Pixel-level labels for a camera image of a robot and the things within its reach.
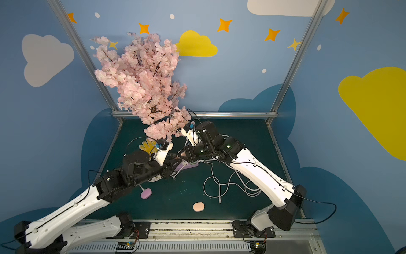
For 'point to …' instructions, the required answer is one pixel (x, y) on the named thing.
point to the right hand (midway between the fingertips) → (185, 151)
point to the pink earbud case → (199, 206)
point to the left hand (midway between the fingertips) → (178, 154)
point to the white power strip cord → (212, 168)
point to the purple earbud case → (146, 193)
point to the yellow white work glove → (148, 146)
